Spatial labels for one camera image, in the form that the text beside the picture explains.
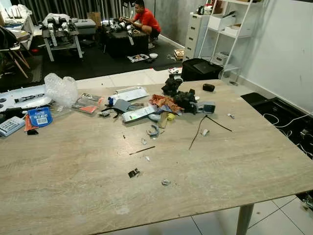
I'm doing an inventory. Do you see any small black crumpled cloth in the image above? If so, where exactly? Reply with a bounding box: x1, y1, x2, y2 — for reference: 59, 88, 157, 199
161, 74, 183, 96

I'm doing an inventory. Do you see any white plastic panel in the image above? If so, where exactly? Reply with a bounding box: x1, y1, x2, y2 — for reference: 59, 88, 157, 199
0, 84, 52, 111

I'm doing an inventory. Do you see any large black floor mat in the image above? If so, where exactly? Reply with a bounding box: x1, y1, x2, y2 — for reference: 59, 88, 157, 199
0, 34, 184, 92

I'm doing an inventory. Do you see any large black crumpled cloth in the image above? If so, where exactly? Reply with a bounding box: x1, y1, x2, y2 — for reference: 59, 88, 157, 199
174, 90, 199, 115

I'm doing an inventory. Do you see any white keypad device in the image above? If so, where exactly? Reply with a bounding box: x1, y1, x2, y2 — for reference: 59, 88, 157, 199
0, 116, 26, 137

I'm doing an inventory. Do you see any black tool with silver tip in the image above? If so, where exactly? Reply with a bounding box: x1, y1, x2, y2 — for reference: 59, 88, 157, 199
15, 94, 45, 103

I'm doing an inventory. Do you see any orange brown crumpled cloth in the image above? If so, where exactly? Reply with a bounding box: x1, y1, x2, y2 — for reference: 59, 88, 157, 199
149, 94, 184, 114

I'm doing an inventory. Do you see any black soft case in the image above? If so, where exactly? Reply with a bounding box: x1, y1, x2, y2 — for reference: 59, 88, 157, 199
181, 58, 223, 82

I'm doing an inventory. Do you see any thin black cable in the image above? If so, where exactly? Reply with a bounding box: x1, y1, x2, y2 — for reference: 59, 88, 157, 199
189, 115, 233, 150

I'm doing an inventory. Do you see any curled clear tape scrap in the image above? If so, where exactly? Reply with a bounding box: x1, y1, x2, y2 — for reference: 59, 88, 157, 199
147, 124, 162, 139

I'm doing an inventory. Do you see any black mat with cables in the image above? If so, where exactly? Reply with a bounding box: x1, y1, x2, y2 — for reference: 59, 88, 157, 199
241, 92, 313, 160

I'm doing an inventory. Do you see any black crate with robot parts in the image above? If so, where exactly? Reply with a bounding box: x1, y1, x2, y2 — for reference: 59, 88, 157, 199
100, 20, 150, 58

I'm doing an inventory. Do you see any long white box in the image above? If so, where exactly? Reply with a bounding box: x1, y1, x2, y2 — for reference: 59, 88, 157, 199
121, 105, 159, 123

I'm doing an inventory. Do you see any white cable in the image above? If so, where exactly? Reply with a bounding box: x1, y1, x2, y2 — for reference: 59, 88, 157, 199
263, 113, 313, 158

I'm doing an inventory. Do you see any grey blue plastic piece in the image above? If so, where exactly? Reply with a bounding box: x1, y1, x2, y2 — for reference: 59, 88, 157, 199
108, 97, 132, 113

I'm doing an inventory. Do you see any brown cardboard box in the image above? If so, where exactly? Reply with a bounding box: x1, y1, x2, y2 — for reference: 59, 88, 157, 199
87, 12, 102, 27

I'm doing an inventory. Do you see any clear bubble wrap bag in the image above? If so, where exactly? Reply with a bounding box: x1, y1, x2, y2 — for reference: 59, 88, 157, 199
44, 73, 79, 108

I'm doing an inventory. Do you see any grey device with screen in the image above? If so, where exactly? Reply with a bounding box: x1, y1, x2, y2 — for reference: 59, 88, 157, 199
197, 101, 216, 114

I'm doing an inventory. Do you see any grey hard case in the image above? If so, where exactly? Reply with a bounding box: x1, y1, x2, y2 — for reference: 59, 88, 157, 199
73, 19, 97, 36

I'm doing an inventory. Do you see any blue blister pack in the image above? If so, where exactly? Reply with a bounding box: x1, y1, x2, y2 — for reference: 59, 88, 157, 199
27, 107, 53, 128

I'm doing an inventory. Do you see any person in red shirt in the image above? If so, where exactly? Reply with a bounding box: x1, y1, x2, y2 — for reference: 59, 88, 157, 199
119, 0, 162, 43

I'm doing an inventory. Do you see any clear packet with orange card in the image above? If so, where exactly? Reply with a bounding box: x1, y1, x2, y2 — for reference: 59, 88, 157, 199
72, 93, 103, 114

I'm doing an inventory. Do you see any black chair with wooden legs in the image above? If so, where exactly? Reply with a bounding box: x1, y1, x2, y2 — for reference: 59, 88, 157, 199
0, 24, 32, 79

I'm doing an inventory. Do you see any light wooden table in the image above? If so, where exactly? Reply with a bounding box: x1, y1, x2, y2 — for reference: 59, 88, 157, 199
0, 79, 313, 235

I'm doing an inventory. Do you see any white stand with robot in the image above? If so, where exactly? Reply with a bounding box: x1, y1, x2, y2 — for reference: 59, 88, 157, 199
41, 13, 84, 62

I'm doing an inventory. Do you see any grey striped curtain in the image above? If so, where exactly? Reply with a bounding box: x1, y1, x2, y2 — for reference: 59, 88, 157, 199
10, 0, 124, 23

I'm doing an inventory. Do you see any white open shelf unit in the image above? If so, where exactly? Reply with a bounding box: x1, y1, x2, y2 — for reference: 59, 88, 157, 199
196, 0, 265, 84

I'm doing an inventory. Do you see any flat tray with items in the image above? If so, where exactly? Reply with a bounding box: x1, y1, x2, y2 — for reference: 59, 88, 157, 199
128, 53, 150, 63

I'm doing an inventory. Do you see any white drawer cabinet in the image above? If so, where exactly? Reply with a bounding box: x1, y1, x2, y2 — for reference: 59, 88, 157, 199
183, 12, 211, 62

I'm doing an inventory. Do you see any cluttered white desk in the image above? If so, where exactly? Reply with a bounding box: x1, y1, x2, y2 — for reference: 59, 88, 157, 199
0, 5, 35, 49

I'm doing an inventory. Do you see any thin dark stick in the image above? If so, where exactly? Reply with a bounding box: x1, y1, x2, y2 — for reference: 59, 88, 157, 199
129, 146, 156, 156

